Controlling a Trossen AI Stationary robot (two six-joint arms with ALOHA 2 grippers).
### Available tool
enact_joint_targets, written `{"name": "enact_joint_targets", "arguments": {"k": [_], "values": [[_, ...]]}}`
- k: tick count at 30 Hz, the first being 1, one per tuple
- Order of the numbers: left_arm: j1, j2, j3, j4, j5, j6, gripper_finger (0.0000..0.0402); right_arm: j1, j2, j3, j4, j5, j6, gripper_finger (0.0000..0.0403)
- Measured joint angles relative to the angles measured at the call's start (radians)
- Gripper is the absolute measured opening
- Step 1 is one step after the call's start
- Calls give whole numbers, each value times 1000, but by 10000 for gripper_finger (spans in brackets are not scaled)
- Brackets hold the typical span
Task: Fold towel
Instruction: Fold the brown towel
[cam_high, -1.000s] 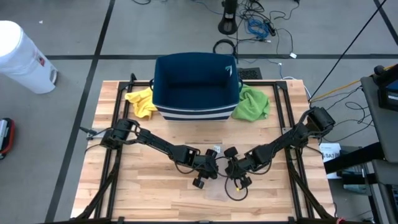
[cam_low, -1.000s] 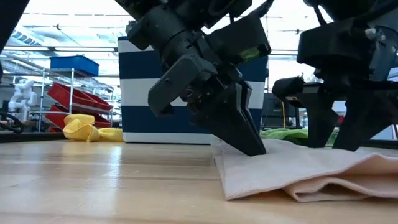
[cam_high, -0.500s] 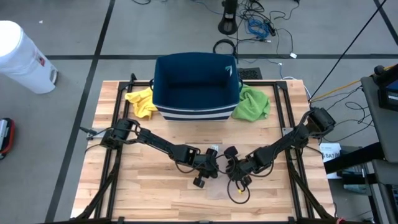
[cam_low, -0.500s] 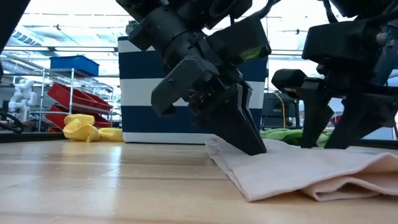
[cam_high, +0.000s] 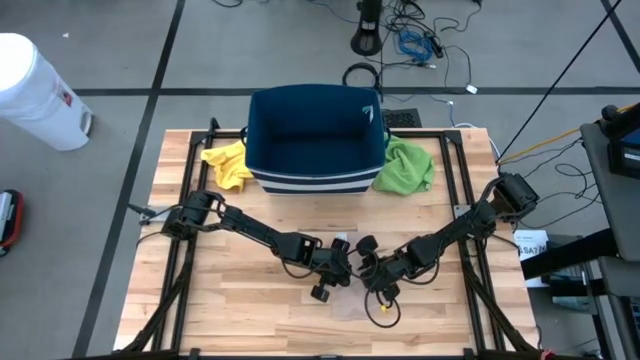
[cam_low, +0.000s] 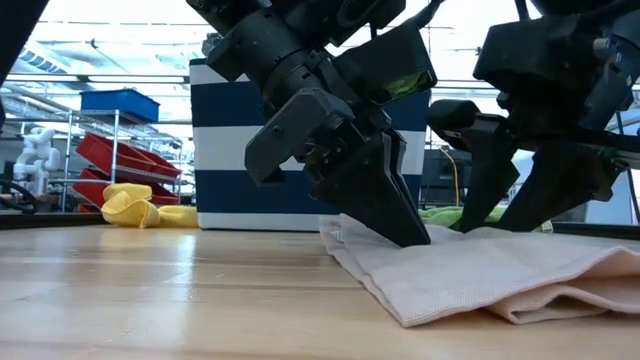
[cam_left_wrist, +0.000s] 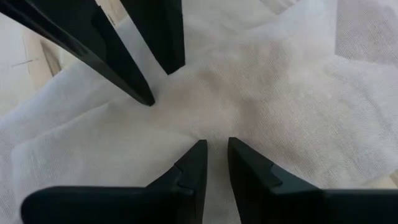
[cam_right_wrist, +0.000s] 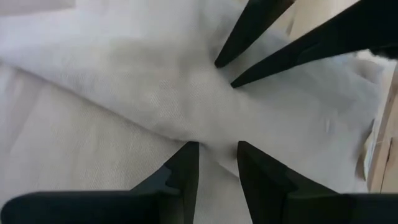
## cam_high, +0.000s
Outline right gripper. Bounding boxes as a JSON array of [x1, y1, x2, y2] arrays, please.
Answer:
[[355, 235, 409, 302]]

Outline green microfiber towel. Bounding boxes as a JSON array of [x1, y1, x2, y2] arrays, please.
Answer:
[[372, 134, 436, 196]]

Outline yellow microfiber towel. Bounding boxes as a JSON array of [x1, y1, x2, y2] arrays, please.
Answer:
[[200, 139, 255, 193]]

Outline navy white striped fabric basket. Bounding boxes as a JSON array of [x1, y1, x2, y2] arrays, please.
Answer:
[[241, 83, 392, 196]]

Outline white printed paper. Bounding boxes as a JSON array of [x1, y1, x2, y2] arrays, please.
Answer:
[[513, 229, 551, 289]]

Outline black equipment box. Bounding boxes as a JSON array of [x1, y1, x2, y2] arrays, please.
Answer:
[[382, 108, 423, 129]]

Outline black stand base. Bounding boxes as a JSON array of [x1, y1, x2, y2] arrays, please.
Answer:
[[349, 0, 384, 57]]

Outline grey side table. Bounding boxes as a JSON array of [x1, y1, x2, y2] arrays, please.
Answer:
[[519, 122, 640, 360]]

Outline thin black pole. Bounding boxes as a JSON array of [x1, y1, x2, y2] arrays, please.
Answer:
[[496, 0, 625, 164]]

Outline black monitor device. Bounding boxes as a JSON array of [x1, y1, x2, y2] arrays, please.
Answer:
[[599, 103, 640, 180]]

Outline red and black device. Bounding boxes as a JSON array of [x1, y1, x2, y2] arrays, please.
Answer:
[[0, 188, 25, 257]]

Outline white trash can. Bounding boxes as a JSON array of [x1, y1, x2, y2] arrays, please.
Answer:
[[0, 32, 95, 152]]

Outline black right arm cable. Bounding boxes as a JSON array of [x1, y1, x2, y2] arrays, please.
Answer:
[[362, 252, 403, 329]]

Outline black metal table frame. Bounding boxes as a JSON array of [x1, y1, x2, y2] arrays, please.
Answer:
[[119, 117, 539, 360]]

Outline coiled black cable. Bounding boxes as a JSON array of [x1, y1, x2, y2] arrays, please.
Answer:
[[342, 62, 382, 92]]

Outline yellow floor cable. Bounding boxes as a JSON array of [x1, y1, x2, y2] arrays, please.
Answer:
[[497, 102, 627, 166]]

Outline loose black floor cable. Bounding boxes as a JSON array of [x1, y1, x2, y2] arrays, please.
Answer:
[[519, 137, 607, 231]]

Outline blue floor cable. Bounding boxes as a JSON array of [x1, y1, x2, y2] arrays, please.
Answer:
[[397, 29, 434, 64]]

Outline tangled black floor cables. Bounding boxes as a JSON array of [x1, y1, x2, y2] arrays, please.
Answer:
[[379, 0, 484, 96]]

